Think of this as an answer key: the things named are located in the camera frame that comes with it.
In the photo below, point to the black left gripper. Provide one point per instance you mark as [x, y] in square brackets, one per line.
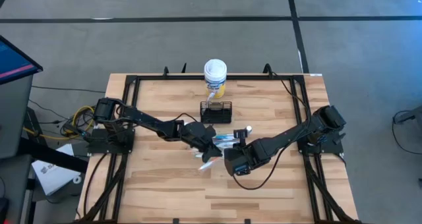
[196, 133]

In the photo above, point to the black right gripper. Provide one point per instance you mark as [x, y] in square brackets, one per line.
[245, 153]

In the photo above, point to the teal mouthwash bottle white cap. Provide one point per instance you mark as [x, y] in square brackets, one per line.
[249, 129]

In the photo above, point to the orange white toothbrush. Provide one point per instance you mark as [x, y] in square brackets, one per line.
[207, 165]

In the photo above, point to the purple white toothbrush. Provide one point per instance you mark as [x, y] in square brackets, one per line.
[210, 99]

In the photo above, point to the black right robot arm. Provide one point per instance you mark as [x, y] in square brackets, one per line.
[290, 135]

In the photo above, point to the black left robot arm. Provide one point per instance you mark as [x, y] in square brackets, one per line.
[145, 118]

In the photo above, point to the white Lysol wipes canister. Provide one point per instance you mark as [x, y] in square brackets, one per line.
[215, 72]

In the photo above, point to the white table label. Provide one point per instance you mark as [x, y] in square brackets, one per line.
[315, 74]

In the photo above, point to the white paper booklet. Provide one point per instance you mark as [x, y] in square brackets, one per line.
[52, 174]

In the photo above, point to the black desk beam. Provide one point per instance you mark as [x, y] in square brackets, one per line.
[49, 155]

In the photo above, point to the grey stand leg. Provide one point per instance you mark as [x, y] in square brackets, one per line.
[412, 113]

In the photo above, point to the blue screen monitor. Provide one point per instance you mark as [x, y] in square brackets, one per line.
[13, 61]

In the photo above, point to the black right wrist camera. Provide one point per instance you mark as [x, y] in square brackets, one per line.
[240, 169]

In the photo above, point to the black aluminium table frame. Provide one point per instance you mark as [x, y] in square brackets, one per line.
[165, 77]

